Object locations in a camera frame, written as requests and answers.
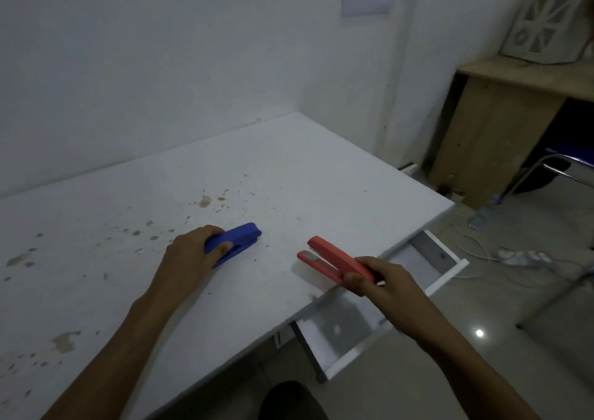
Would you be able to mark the person's left hand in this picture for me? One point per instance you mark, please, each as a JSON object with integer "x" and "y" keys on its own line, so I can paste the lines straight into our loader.
{"x": 185, "y": 262}

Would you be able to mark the person's right hand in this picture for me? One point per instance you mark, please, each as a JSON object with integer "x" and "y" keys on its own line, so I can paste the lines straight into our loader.
{"x": 394, "y": 294}

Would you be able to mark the person's right thumb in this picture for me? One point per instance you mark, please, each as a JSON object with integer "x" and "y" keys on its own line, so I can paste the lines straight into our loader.
{"x": 355, "y": 281}

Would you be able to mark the person's left thumb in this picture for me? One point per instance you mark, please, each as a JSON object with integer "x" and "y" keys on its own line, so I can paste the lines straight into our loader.
{"x": 218, "y": 249}

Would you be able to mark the blue stapler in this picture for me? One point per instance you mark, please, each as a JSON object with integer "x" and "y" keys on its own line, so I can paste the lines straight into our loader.
{"x": 236, "y": 243}

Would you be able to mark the red stapler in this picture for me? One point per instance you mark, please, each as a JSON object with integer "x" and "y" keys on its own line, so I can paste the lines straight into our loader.
{"x": 332, "y": 261}

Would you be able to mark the person's right forearm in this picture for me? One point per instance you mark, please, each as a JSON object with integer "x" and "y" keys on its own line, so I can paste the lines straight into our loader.
{"x": 478, "y": 378}

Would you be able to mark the person's left forearm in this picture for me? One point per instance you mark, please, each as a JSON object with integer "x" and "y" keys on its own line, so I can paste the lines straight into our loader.
{"x": 111, "y": 354}

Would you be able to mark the white open drawer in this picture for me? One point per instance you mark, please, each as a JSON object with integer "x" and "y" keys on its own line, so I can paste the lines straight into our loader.
{"x": 385, "y": 303}

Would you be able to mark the person's knee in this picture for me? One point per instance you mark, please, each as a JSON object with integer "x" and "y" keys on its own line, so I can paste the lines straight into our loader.
{"x": 292, "y": 401}

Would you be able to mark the plastic water bottle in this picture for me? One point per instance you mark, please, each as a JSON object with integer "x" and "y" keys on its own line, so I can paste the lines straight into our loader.
{"x": 485, "y": 213}

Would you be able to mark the white power strip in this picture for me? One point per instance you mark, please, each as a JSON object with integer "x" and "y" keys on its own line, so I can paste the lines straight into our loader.
{"x": 524, "y": 257}

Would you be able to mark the wooden desk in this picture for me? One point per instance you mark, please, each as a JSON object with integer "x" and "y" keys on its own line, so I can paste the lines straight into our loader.
{"x": 501, "y": 122}

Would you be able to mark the metal frame chair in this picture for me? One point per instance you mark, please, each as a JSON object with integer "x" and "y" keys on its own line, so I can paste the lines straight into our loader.
{"x": 552, "y": 169}

